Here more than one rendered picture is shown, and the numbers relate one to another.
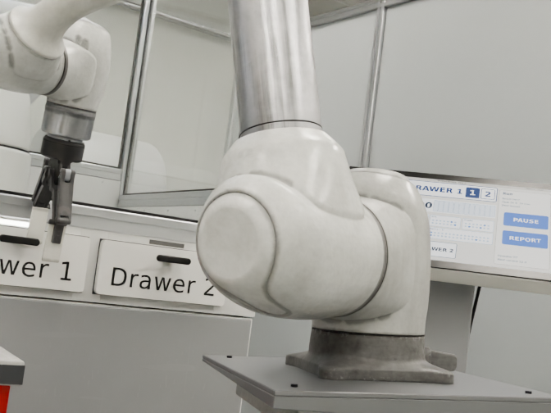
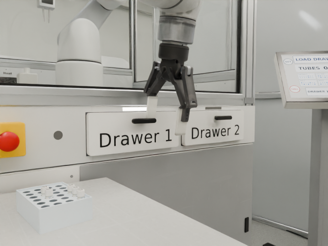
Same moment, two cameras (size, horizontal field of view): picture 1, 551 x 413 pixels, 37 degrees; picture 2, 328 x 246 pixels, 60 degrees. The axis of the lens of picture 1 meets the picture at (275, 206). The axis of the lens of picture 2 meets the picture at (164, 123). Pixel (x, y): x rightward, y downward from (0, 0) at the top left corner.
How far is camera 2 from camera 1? 0.90 m
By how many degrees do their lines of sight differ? 10
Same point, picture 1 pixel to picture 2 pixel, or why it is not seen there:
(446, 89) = (272, 14)
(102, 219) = not seen: hidden behind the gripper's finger
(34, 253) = (150, 127)
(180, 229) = (219, 98)
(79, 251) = (174, 121)
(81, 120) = (191, 27)
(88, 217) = (173, 98)
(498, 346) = not seen: hidden behind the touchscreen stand
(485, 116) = (297, 25)
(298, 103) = not seen: outside the picture
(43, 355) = (160, 189)
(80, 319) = (177, 162)
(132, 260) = (200, 121)
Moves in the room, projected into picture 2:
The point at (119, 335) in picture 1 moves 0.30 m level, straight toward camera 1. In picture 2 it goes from (196, 167) to (244, 194)
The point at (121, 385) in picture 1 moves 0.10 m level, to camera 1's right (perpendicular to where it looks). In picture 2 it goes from (200, 195) to (229, 194)
